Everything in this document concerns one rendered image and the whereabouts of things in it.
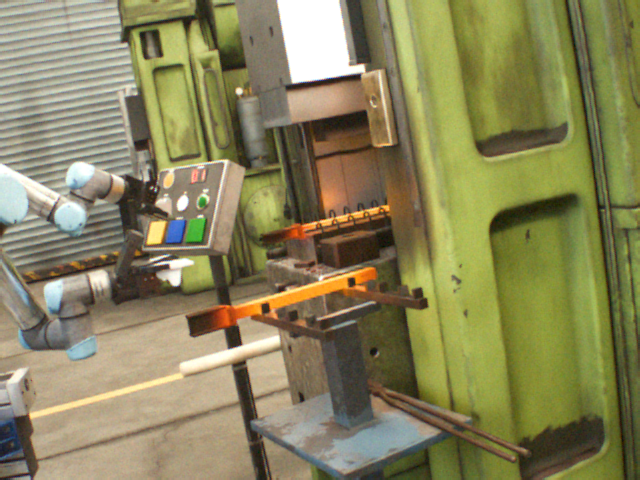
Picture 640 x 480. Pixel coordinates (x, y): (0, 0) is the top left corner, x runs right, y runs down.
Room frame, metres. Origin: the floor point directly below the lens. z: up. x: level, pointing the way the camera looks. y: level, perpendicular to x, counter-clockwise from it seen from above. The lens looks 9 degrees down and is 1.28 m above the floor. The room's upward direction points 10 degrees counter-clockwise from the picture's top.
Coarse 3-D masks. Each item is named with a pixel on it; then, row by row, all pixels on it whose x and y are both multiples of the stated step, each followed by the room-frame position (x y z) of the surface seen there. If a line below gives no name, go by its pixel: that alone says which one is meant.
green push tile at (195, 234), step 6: (192, 222) 2.43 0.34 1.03; (198, 222) 2.41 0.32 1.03; (204, 222) 2.39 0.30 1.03; (192, 228) 2.42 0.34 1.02; (198, 228) 2.40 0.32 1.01; (204, 228) 2.38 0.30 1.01; (192, 234) 2.41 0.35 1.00; (198, 234) 2.39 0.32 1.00; (186, 240) 2.41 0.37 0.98; (192, 240) 2.40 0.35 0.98; (198, 240) 2.38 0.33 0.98
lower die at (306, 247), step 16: (336, 224) 2.07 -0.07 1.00; (352, 224) 2.04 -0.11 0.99; (368, 224) 2.05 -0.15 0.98; (384, 224) 2.06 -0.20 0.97; (288, 240) 2.15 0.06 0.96; (304, 240) 2.04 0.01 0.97; (384, 240) 2.06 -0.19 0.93; (288, 256) 2.17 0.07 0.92; (304, 256) 2.06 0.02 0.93; (320, 256) 1.99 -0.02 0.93
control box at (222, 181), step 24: (192, 168) 2.55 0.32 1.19; (216, 168) 2.46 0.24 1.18; (240, 168) 2.48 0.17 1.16; (168, 192) 2.59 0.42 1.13; (192, 192) 2.50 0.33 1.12; (216, 192) 2.42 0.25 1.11; (192, 216) 2.45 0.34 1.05; (216, 216) 2.38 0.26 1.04; (144, 240) 2.59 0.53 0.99; (216, 240) 2.37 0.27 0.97
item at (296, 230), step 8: (376, 208) 2.13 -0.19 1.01; (344, 216) 2.10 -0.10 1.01; (360, 216) 2.11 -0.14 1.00; (296, 224) 2.06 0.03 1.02; (304, 224) 2.08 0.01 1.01; (312, 224) 2.06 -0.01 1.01; (272, 232) 2.02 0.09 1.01; (280, 232) 2.03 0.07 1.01; (288, 232) 2.04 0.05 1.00; (296, 232) 2.05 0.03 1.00; (264, 240) 2.02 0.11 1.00; (272, 240) 2.03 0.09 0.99; (280, 240) 2.02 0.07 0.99
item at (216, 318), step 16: (352, 272) 1.74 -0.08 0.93; (368, 272) 1.73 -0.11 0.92; (304, 288) 1.67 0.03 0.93; (320, 288) 1.68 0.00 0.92; (336, 288) 1.69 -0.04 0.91; (240, 304) 1.62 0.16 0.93; (256, 304) 1.61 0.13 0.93; (272, 304) 1.62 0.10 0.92; (192, 320) 1.55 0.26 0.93; (208, 320) 1.57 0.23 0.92; (224, 320) 1.58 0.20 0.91; (192, 336) 1.55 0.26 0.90
